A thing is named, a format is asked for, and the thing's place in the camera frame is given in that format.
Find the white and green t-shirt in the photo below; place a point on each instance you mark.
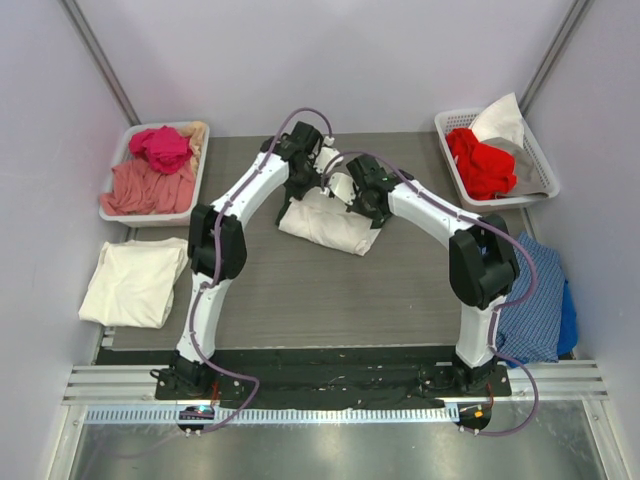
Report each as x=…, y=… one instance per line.
x=325, y=221

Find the slotted white cable duct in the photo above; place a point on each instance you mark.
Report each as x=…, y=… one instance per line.
x=193, y=415

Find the red t-shirt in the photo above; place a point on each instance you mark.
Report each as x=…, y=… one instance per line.
x=486, y=171

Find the solid blue garment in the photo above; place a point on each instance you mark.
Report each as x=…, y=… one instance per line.
x=568, y=334

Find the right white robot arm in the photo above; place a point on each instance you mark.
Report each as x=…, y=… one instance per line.
x=482, y=265

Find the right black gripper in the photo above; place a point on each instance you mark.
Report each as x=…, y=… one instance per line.
x=370, y=201

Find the folded cream t-shirt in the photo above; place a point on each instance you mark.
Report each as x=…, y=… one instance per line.
x=133, y=283

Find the beige garment in bin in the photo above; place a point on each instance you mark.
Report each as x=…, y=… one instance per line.
x=195, y=132

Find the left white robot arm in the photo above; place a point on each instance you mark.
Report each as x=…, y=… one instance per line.
x=217, y=249

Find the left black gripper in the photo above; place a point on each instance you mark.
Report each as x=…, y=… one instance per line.
x=300, y=185

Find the grey white garment in basket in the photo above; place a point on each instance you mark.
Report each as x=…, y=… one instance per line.
x=500, y=125

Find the salmon pink t-shirt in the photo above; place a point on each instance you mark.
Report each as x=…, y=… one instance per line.
x=139, y=190

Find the magenta t-shirt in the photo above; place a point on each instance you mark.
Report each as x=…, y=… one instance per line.
x=165, y=149

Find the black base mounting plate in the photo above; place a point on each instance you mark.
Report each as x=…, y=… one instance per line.
x=378, y=378

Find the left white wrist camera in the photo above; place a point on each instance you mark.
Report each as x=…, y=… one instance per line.
x=326, y=155

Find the blue plaid shirt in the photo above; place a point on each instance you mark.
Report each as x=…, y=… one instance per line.
x=529, y=331

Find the right white perforated basket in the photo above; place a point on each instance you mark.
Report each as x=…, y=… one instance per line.
x=462, y=118

